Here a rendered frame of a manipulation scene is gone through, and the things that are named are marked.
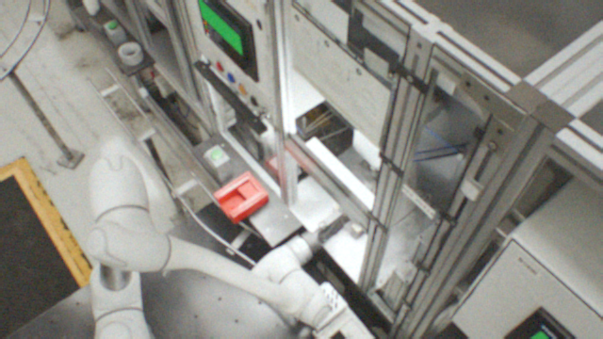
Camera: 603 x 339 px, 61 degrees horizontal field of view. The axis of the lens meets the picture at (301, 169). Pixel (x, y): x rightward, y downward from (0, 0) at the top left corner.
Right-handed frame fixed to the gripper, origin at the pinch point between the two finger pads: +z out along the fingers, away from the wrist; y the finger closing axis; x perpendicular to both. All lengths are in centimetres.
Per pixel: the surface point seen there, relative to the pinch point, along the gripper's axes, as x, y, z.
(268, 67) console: 21, 63, -12
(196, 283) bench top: 25, -30, -55
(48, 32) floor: 282, -99, -36
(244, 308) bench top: 6, -31, -47
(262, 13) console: 21, 80, -11
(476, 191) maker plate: -39, 81, -10
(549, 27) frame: -31, 100, 9
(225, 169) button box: 43.1, -2.0, -23.7
